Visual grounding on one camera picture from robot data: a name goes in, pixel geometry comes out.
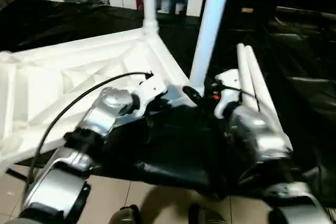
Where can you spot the white plastic table top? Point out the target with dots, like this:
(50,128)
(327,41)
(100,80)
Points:
(78,58)

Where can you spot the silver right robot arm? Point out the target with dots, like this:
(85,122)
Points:
(257,129)

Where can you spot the black mat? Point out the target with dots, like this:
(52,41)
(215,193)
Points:
(183,142)

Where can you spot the small tan block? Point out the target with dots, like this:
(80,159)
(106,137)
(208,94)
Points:
(247,10)

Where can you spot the black left robot foot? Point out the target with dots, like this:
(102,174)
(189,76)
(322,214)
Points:
(126,214)

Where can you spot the black slanted stand leg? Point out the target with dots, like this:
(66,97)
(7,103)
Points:
(15,173)

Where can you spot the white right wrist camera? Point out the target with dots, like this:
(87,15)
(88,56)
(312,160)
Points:
(228,85)

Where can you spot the black rail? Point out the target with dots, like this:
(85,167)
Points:
(307,11)

